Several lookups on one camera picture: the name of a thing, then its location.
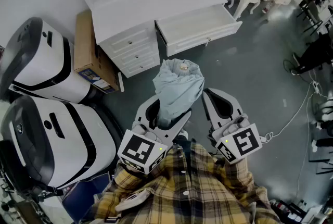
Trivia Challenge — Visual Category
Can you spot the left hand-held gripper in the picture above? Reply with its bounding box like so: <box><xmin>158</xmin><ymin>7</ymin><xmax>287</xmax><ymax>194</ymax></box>
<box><xmin>117</xmin><ymin>94</ymin><xmax>193</xmax><ymax>175</ymax></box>

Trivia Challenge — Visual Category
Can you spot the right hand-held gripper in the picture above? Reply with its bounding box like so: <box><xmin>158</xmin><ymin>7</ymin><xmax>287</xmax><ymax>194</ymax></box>
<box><xmin>202</xmin><ymin>88</ymin><xmax>263</xmax><ymax>165</ymax></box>

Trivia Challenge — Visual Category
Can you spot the light blue cloth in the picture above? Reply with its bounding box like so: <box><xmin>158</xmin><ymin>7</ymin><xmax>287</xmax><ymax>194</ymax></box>
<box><xmin>152</xmin><ymin>58</ymin><xmax>206</xmax><ymax>127</ymax></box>

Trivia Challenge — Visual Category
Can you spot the person's right forearm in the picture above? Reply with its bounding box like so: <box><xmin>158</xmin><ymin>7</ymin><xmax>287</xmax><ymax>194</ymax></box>
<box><xmin>215</xmin><ymin>157</ymin><xmax>255</xmax><ymax>192</ymax></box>

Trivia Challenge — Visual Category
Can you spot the person's left forearm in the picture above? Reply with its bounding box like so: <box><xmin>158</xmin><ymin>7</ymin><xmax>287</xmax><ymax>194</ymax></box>
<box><xmin>111</xmin><ymin>163</ymin><xmax>157</xmax><ymax>192</ymax></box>

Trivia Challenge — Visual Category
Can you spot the white drawer front with knob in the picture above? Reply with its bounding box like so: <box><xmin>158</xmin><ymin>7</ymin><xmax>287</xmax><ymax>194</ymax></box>
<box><xmin>104</xmin><ymin>28</ymin><xmax>152</xmax><ymax>54</ymax></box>
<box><xmin>121</xmin><ymin>60</ymin><xmax>161</xmax><ymax>78</ymax></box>
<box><xmin>114</xmin><ymin>47</ymin><xmax>159</xmax><ymax>65</ymax></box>

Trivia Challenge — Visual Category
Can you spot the white desk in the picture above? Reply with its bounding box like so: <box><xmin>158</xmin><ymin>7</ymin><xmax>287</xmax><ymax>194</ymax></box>
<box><xmin>91</xmin><ymin>0</ymin><xmax>243</xmax><ymax>78</ymax></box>

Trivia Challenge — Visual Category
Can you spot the yellow plaid shirt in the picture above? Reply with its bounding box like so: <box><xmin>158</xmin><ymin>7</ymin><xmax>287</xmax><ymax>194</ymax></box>
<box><xmin>85</xmin><ymin>138</ymin><xmax>281</xmax><ymax>224</ymax></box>

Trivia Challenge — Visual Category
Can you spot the white smartphone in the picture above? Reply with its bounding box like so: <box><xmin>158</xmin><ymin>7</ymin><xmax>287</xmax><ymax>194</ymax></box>
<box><xmin>114</xmin><ymin>190</ymin><xmax>151</xmax><ymax>212</ymax></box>

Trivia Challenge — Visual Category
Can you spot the white and black robot machine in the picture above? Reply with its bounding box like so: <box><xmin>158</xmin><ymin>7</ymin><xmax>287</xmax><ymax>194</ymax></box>
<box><xmin>0</xmin><ymin>17</ymin><xmax>92</xmax><ymax>104</ymax></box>
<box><xmin>0</xmin><ymin>95</ymin><xmax>118</xmax><ymax>190</ymax></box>

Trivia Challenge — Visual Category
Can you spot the brown cardboard box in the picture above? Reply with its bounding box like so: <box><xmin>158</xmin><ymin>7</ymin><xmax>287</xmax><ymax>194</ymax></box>
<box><xmin>74</xmin><ymin>9</ymin><xmax>120</xmax><ymax>94</ymax></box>

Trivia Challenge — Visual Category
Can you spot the dark blue mat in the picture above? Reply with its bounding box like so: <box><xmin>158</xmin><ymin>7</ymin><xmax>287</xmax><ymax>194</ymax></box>
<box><xmin>62</xmin><ymin>173</ymin><xmax>110</xmax><ymax>221</ymax></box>

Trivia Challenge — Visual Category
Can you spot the black chair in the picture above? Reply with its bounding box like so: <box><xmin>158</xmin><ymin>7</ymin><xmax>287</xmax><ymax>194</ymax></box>
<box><xmin>298</xmin><ymin>0</ymin><xmax>329</xmax><ymax>33</ymax></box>

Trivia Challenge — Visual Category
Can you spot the white power cable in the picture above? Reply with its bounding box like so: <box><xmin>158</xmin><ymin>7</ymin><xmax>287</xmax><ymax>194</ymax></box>
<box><xmin>261</xmin><ymin>82</ymin><xmax>314</xmax><ymax>142</ymax></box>

